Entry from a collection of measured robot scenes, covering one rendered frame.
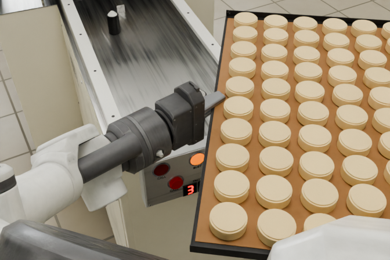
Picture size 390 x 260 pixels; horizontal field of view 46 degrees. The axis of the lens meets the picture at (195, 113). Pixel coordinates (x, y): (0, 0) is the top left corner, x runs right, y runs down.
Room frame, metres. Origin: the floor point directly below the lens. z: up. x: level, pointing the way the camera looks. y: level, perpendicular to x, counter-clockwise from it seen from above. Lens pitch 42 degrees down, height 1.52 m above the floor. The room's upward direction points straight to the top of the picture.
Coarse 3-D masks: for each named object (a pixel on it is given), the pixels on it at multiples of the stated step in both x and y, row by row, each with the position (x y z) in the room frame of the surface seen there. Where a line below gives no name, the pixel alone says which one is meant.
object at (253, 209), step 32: (288, 32) 0.84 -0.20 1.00; (320, 32) 0.84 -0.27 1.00; (224, 64) 0.72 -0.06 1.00; (256, 64) 0.72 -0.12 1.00; (288, 64) 0.72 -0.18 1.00; (320, 64) 0.72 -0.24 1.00; (256, 96) 0.63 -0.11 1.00; (256, 128) 0.55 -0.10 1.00; (256, 160) 0.48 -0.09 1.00; (384, 160) 0.48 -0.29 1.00; (384, 192) 0.41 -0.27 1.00; (256, 224) 0.36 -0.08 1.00
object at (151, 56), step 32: (96, 0) 1.28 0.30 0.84; (128, 0) 1.28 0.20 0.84; (160, 0) 1.28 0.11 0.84; (64, 32) 1.17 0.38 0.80; (96, 32) 1.10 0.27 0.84; (128, 32) 1.10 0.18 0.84; (160, 32) 1.10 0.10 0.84; (128, 64) 0.95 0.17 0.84; (160, 64) 0.95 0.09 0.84; (192, 64) 0.95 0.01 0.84; (128, 96) 0.82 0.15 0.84; (160, 96) 0.82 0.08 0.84; (128, 192) 0.63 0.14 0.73; (128, 224) 0.62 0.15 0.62; (160, 224) 0.65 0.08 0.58; (192, 224) 0.68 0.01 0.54; (160, 256) 0.65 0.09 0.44; (192, 256) 0.68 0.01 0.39; (224, 256) 0.72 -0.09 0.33
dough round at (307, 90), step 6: (300, 84) 0.64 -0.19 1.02; (306, 84) 0.64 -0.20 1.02; (312, 84) 0.64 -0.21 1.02; (318, 84) 0.64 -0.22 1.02; (300, 90) 0.62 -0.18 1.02; (306, 90) 0.62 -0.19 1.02; (312, 90) 0.62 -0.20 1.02; (318, 90) 0.62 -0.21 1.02; (300, 96) 0.61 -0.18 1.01; (306, 96) 0.61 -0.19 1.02; (312, 96) 0.60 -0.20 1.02; (318, 96) 0.61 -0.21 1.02; (300, 102) 0.61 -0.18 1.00
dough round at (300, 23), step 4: (304, 16) 0.87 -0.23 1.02; (296, 20) 0.85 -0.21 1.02; (300, 20) 0.85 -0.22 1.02; (304, 20) 0.85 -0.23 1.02; (308, 20) 0.85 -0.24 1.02; (312, 20) 0.85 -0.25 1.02; (296, 24) 0.84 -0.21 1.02; (300, 24) 0.84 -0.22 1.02; (304, 24) 0.84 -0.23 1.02; (308, 24) 0.84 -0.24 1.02; (312, 24) 0.84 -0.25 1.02; (316, 24) 0.84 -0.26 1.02; (292, 28) 0.85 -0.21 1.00; (296, 28) 0.84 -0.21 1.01; (300, 28) 0.83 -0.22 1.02; (304, 28) 0.83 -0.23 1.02; (308, 28) 0.83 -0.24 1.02; (312, 28) 0.83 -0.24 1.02; (316, 28) 0.84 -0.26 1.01
